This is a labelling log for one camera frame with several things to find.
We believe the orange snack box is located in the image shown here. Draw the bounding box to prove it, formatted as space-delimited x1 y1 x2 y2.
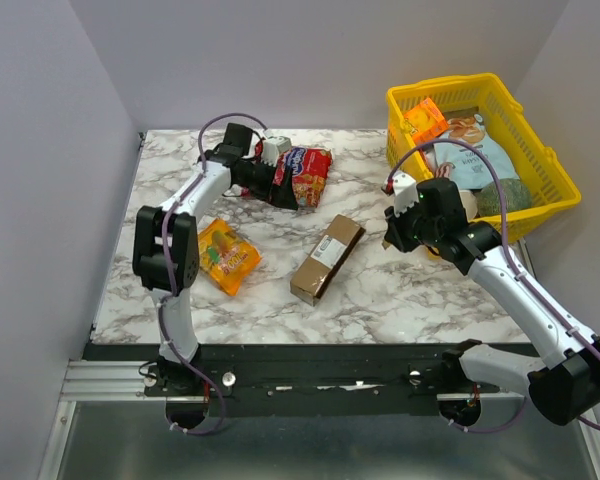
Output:
403 97 448 145

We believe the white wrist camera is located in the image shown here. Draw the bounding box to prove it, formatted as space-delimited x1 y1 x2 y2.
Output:
382 171 419 217
261 136 292 166

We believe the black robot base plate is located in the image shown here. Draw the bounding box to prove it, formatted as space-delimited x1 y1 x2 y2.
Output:
83 343 531 427

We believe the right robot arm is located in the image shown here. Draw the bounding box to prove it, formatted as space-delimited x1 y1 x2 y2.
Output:
384 172 600 426

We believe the aluminium frame rail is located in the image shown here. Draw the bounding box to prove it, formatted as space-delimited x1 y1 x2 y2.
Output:
38 360 600 479

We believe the green melon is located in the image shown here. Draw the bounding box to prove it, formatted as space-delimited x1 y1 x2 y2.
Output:
475 178 532 217

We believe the yellow corn snack bag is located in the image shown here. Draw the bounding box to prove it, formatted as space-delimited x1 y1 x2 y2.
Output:
198 218 261 296

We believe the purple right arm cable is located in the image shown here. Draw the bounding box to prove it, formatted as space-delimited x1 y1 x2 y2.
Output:
385 138 600 434

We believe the red white striped packet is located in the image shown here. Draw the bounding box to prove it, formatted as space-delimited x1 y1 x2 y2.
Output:
434 162 455 180

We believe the yellow plastic basket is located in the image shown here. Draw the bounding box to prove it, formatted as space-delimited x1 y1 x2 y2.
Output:
386 73 581 243

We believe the white tape roll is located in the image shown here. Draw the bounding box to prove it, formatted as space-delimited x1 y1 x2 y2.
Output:
459 190 478 221

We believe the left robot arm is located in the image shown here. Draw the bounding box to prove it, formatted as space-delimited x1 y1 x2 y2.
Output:
132 122 299 395

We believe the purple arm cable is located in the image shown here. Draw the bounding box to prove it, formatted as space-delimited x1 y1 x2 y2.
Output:
385 138 600 434
157 112 271 437

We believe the red candy bag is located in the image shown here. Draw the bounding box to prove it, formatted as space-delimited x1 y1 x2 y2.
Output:
232 142 333 209

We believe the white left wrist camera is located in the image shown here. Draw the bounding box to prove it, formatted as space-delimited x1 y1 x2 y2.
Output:
261 136 292 166

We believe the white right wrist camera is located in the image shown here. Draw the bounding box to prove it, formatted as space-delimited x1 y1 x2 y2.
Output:
382 171 419 217

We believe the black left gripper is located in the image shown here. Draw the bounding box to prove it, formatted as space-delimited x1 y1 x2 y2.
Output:
236 157 299 211

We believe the brown cardboard express box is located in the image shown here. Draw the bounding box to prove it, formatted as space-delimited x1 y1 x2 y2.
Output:
290 214 366 306

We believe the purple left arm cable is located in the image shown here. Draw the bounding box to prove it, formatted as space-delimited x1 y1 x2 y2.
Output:
157 112 271 437

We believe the light blue chips bag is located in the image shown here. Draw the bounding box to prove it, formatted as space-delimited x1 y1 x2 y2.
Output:
425 108 520 191

